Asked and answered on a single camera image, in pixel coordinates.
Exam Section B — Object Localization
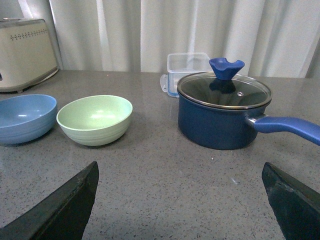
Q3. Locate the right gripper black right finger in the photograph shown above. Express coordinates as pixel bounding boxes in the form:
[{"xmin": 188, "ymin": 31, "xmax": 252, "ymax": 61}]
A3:
[{"xmin": 261, "ymin": 162, "xmax": 320, "ymax": 240}]

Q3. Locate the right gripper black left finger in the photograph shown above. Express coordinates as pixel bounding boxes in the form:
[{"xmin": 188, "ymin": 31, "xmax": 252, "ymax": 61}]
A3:
[{"xmin": 0, "ymin": 161, "xmax": 99, "ymax": 240}]

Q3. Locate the blue plastic bowl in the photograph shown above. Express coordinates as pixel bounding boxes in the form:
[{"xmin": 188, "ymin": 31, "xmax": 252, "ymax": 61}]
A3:
[{"xmin": 0, "ymin": 94, "xmax": 58, "ymax": 144}]

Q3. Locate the light green plastic bowl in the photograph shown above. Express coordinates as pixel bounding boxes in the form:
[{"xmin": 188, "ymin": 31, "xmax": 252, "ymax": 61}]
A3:
[{"xmin": 56, "ymin": 95, "xmax": 133, "ymax": 146}]

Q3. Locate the dark blue saucepan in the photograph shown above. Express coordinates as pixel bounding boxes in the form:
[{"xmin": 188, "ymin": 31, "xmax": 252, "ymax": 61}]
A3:
[{"xmin": 178, "ymin": 96, "xmax": 320, "ymax": 150}]

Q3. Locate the glass lid with blue knob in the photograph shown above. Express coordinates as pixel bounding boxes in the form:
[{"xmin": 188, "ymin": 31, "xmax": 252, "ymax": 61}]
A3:
[{"xmin": 177, "ymin": 57, "xmax": 272, "ymax": 110}]

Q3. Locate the cream two-slot toaster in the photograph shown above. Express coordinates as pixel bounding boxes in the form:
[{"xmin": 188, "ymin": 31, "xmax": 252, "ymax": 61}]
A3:
[{"xmin": 0, "ymin": 18, "xmax": 59, "ymax": 93}]

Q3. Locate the white pleated curtain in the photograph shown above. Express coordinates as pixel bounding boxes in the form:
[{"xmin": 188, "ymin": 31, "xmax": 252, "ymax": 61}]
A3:
[{"xmin": 0, "ymin": 0, "xmax": 320, "ymax": 79}]

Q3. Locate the clear plastic food container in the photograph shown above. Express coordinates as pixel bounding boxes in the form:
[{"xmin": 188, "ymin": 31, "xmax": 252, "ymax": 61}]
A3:
[{"xmin": 159, "ymin": 52, "xmax": 212, "ymax": 98}]

